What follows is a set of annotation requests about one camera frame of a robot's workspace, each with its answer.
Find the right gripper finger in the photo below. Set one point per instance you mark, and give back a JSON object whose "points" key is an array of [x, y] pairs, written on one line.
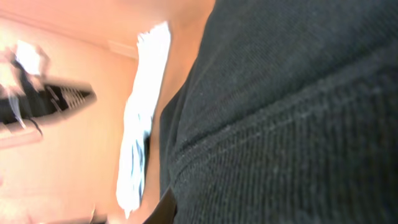
{"points": [[165, 211]]}

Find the light blue printed t-shirt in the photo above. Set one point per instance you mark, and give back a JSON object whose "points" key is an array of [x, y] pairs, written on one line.
{"points": [[153, 49]]}

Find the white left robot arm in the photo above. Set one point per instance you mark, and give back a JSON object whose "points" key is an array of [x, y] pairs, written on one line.
{"points": [[24, 65]]}

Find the black t-shirt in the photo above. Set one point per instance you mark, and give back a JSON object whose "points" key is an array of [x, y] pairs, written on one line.
{"points": [[288, 115]]}

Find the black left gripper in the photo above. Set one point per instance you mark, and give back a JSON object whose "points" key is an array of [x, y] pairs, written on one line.
{"points": [[54, 100]]}

